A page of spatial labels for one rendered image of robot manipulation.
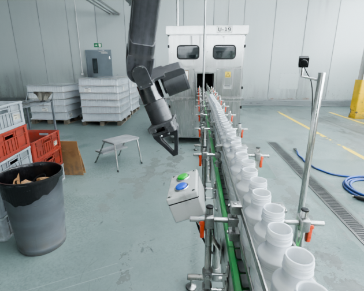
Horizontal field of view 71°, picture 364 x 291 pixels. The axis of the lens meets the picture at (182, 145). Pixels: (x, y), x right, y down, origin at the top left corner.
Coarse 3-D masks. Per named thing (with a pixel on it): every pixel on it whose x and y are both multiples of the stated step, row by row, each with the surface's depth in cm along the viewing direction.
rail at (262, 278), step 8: (216, 128) 127; (224, 152) 91; (224, 176) 87; (232, 184) 67; (240, 208) 55; (248, 232) 46; (240, 240) 55; (248, 240) 46; (240, 248) 54; (256, 256) 40; (256, 264) 40; (248, 272) 46; (248, 280) 45; (264, 280) 36; (264, 288) 35
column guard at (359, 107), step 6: (354, 84) 741; (360, 84) 714; (354, 90) 740; (360, 90) 716; (354, 96) 740; (360, 96) 720; (354, 102) 739; (360, 102) 725; (354, 108) 739; (360, 108) 729; (354, 114) 738; (360, 114) 734
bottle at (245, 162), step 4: (244, 160) 69; (248, 160) 69; (252, 160) 68; (244, 164) 66; (248, 164) 66; (252, 164) 66; (240, 168) 68; (240, 172) 68; (236, 176) 69; (240, 176) 68; (236, 180) 68; (240, 180) 67; (236, 184) 69
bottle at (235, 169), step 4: (236, 152) 74; (240, 152) 75; (244, 152) 74; (236, 156) 73; (240, 156) 72; (244, 156) 72; (236, 160) 73; (240, 160) 72; (236, 164) 73; (240, 164) 72; (232, 168) 74; (236, 168) 73; (232, 172) 73; (236, 172) 72; (232, 176) 74; (232, 188) 75; (232, 192) 75; (232, 196) 75; (228, 200) 78; (232, 200) 75
